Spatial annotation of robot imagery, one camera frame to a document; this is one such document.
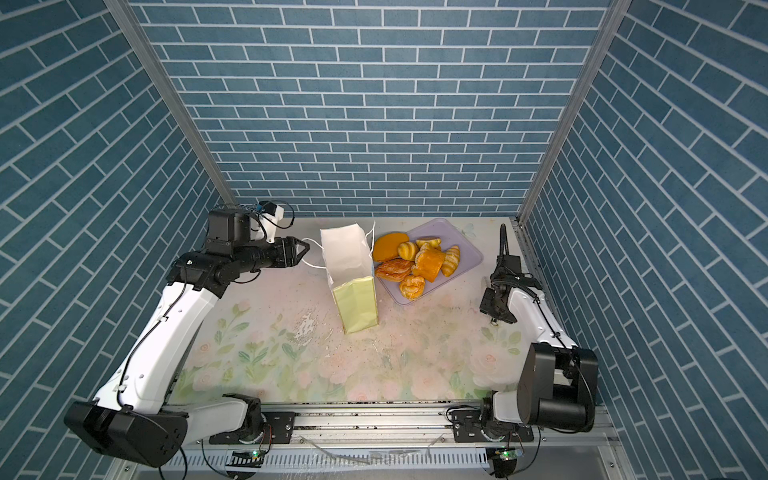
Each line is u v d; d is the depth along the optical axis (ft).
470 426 2.42
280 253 2.07
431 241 3.41
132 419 1.20
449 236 3.81
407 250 3.33
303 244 2.30
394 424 2.48
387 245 3.31
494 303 2.49
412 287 3.15
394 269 3.28
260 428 2.36
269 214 2.08
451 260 3.41
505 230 2.57
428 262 3.14
